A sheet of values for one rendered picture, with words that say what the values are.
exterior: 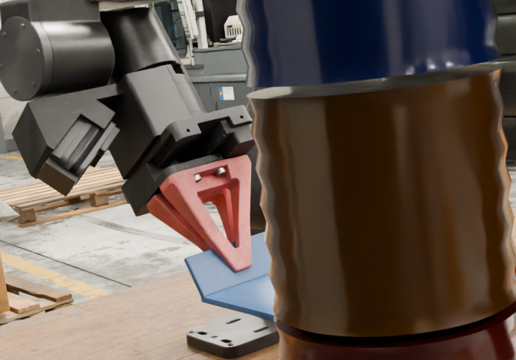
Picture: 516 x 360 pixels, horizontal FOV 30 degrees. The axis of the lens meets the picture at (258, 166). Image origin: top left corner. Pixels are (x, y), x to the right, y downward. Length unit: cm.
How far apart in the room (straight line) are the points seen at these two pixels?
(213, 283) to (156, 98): 13
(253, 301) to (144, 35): 21
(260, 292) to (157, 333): 26
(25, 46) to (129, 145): 10
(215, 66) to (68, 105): 853
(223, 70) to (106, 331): 818
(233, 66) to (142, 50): 821
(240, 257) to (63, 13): 20
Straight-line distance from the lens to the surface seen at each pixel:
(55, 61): 65
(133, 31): 70
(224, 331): 83
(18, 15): 66
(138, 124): 66
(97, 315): 97
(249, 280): 67
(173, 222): 68
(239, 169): 68
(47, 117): 64
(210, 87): 929
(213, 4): 948
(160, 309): 96
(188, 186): 65
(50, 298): 415
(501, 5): 40
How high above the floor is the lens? 116
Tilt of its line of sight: 9 degrees down
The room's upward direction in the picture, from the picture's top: 7 degrees counter-clockwise
